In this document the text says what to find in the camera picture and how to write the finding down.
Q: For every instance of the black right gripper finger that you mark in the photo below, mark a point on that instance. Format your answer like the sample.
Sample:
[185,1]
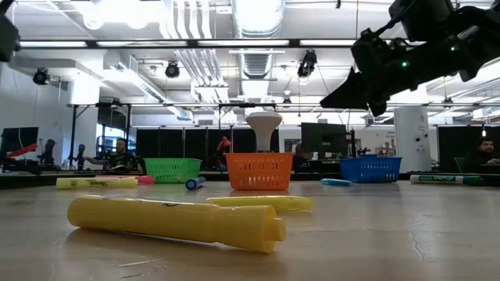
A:
[349,97]

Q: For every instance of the light blue highlighter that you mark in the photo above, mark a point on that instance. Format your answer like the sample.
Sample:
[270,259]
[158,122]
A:
[336,182]

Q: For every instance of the white marker green cap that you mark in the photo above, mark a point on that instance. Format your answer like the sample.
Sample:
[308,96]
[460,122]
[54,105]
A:
[437,179]

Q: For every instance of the blue marker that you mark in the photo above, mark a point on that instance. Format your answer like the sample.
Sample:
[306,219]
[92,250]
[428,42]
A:
[193,183]

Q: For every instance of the golden yellow highlighter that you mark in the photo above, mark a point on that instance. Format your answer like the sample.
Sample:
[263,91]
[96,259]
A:
[176,222]

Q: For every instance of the pale yellow Sharpie highlighter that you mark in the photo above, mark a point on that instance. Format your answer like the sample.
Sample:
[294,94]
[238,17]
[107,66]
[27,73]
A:
[93,183]

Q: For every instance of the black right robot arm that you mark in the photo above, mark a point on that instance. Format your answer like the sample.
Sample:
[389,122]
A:
[468,43]

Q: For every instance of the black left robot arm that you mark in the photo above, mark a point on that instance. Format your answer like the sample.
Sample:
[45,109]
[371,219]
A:
[8,39]

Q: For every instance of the large black monitor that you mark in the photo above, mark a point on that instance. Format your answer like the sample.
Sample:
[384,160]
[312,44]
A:
[324,136]

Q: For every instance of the black ceiling spotlight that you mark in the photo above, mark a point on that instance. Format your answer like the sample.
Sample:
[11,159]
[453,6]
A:
[41,76]
[307,62]
[172,71]

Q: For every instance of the white round pillar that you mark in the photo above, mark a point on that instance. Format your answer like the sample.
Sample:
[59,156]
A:
[410,129]

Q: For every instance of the blue plastic basket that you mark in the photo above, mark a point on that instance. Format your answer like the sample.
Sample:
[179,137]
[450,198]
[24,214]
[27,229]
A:
[371,169]

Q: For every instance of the white bulb lamp brass base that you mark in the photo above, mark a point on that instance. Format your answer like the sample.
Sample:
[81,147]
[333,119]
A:
[263,125]

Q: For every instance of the black partition panel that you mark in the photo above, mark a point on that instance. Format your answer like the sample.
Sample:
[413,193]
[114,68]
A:
[176,144]
[453,144]

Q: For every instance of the orange plastic basket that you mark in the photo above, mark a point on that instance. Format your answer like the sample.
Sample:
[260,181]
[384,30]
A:
[259,169]

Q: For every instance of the person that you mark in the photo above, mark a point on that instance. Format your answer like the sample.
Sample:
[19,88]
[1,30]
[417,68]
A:
[484,156]
[121,158]
[223,143]

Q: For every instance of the black overhead light bar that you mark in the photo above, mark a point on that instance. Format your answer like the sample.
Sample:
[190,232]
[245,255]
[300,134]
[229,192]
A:
[191,43]

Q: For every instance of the green plastic basket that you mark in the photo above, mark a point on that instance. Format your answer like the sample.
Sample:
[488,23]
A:
[172,169]

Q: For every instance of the pink highlighter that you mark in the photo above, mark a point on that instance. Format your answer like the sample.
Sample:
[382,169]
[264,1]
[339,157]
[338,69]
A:
[146,180]

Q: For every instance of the black computer monitor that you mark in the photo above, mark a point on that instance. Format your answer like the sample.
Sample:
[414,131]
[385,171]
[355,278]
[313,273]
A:
[19,134]

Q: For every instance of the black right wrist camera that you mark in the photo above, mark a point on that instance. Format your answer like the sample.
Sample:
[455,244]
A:
[422,19]

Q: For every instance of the silver ceiling duct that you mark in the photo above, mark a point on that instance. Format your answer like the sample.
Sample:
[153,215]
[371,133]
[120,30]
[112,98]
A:
[258,15]

